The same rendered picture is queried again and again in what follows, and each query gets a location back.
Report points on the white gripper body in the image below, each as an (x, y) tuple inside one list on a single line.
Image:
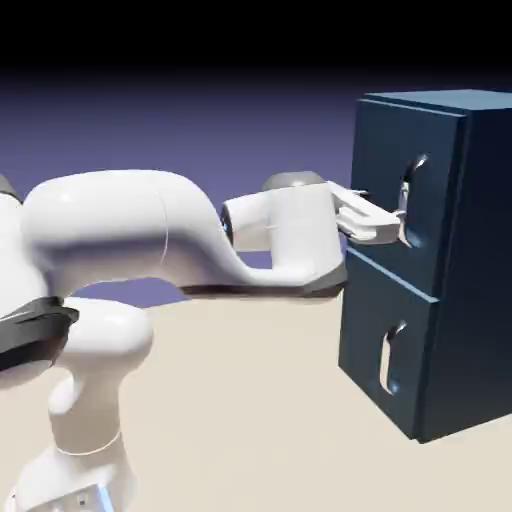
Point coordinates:
[(362, 222)]

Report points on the large dark blue cabinet door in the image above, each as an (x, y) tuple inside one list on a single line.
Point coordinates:
[(380, 160)]

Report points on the dark blue cabinet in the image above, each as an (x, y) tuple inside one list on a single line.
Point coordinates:
[(472, 260)]

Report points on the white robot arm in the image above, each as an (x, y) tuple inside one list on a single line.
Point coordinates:
[(112, 224)]

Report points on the small dark blue cabinet door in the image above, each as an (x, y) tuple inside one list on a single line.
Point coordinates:
[(360, 340)]

